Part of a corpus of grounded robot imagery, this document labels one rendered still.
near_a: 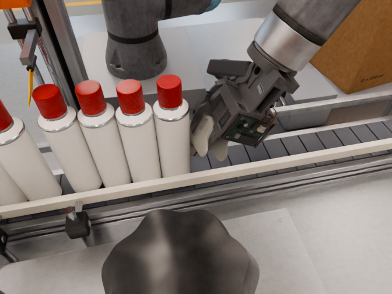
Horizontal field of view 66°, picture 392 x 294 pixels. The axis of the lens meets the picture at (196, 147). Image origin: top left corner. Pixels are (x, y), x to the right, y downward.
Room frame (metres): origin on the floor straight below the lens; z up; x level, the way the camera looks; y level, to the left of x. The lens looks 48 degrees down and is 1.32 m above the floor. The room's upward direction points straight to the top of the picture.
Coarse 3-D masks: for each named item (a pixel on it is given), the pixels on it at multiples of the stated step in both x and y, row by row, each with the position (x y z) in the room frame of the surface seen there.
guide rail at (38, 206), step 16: (368, 144) 0.37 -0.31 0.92; (384, 144) 0.37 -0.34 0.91; (272, 160) 0.33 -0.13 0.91; (288, 160) 0.33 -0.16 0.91; (304, 160) 0.34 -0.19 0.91; (320, 160) 0.34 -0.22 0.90; (176, 176) 0.30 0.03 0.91; (192, 176) 0.30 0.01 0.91; (208, 176) 0.30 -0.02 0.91; (224, 176) 0.31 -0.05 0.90; (80, 192) 0.27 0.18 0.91; (96, 192) 0.27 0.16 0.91; (112, 192) 0.27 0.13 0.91; (128, 192) 0.27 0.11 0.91; (144, 192) 0.28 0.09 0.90; (0, 208) 0.24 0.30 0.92; (16, 208) 0.24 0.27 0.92; (32, 208) 0.24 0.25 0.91; (48, 208) 0.24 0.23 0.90
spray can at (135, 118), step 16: (128, 80) 0.33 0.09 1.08; (128, 96) 0.30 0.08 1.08; (128, 112) 0.30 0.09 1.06; (144, 112) 0.31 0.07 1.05; (128, 128) 0.29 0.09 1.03; (144, 128) 0.30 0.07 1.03; (128, 144) 0.29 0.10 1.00; (144, 144) 0.29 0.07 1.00; (128, 160) 0.30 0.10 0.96; (144, 160) 0.29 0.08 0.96; (144, 176) 0.29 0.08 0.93; (160, 176) 0.31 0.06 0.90
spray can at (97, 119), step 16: (80, 96) 0.30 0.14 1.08; (96, 96) 0.30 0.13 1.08; (80, 112) 0.31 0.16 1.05; (96, 112) 0.30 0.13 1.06; (112, 112) 0.31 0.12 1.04; (96, 128) 0.29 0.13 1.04; (112, 128) 0.30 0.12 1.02; (96, 144) 0.29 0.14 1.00; (112, 144) 0.29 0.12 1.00; (96, 160) 0.29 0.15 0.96; (112, 160) 0.29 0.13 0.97; (112, 176) 0.29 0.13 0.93; (128, 176) 0.30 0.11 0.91
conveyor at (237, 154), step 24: (240, 144) 0.40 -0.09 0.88; (264, 144) 0.40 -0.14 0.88; (288, 144) 0.40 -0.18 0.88; (312, 144) 0.40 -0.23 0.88; (336, 144) 0.40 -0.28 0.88; (192, 168) 0.34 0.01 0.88; (216, 168) 0.34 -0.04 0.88; (288, 168) 0.34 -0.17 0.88; (72, 192) 0.29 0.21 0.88; (168, 192) 0.29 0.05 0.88; (24, 216) 0.24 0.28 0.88
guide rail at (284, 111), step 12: (360, 96) 0.45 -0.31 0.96; (372, 96) 0.45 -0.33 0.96; (384, 96) 0.45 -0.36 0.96; (276, 108) 0.41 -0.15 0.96; (288, 108) 0.41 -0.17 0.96; (300, 108) 0.42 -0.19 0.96; (312, 108) 0.42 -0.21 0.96; (324, 108) 0.43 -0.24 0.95; (36, 144) 0.33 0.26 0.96; (48, 144) 0.33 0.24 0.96
